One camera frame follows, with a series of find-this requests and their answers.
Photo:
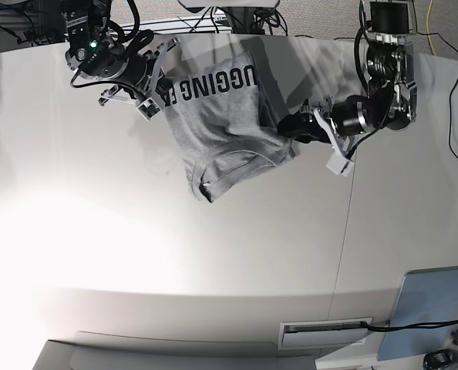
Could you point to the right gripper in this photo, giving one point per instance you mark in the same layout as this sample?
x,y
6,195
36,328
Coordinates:
x,y
138,75

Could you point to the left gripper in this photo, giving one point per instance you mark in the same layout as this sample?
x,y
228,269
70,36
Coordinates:
x,y
328,122

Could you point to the grey T-shirt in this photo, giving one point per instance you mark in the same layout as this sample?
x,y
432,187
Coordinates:
x,y
223,122

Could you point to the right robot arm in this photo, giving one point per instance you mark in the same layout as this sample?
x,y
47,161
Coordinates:
x,y
94,41

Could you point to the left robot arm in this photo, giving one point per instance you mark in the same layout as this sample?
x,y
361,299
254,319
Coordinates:
x,y
386,72

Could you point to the blue-grey laptop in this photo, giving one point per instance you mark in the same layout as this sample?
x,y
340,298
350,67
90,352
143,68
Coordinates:
x,y
426,296

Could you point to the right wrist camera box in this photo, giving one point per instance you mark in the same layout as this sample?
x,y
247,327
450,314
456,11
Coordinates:
x,y
148,108

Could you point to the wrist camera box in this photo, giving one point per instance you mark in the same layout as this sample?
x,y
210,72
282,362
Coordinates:
x,y
340,165
148,108

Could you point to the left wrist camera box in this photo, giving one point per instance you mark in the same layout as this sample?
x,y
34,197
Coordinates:
x,y
340,165

